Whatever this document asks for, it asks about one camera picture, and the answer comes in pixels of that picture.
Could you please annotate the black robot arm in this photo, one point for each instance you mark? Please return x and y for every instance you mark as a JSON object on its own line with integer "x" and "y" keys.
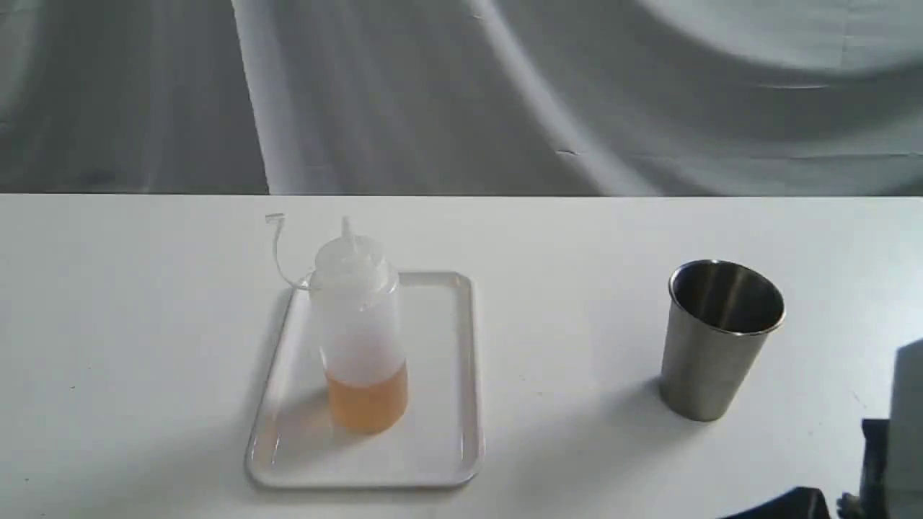
{"x": 890, "y": 479}

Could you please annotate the grey backdrop cloth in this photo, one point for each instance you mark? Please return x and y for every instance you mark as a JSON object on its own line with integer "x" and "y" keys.
{"x": 475, "y": 98}

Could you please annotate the translucent squeeze bottle amber liquid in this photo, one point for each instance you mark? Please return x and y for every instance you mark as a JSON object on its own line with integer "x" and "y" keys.
{"x": 355, "y": 317}

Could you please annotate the stainless steel cup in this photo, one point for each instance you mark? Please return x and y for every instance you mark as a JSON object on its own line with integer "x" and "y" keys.
{"x": 720, "y": 316}

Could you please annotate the white plastic tray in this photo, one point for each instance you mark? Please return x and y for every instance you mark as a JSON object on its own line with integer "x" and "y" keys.
{"x": 438, "y": 443}

